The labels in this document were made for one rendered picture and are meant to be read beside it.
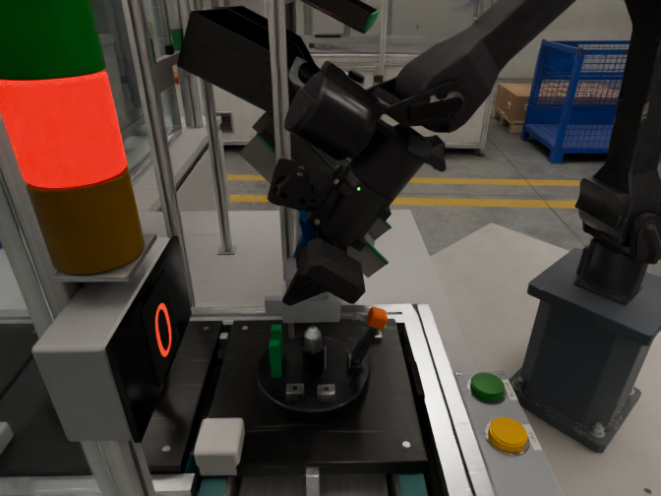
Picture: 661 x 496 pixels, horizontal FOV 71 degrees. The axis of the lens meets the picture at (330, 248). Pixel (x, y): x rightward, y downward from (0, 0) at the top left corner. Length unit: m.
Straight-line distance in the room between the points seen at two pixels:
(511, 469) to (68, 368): 0.44
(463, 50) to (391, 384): 0.38
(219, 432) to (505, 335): 0.55
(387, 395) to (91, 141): 0.44
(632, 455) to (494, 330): 0.28
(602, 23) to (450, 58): 9.42
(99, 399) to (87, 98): 0.15
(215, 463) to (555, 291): 0.45
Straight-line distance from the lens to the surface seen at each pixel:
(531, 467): 0.57
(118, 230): 0.27
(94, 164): 0.26
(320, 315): 0.51
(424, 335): 0.70
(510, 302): 0.98
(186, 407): 0.59
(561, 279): 0.69
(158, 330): 0.32
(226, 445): 0.52
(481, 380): 0.63
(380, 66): 4.43
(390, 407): 0.57
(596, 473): 0.74
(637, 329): 0.64
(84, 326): 0.28
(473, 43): 0.44
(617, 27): 9.95
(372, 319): 0.53
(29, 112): 0.26
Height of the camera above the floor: 1.39
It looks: 29 degrees down
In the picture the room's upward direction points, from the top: straight up
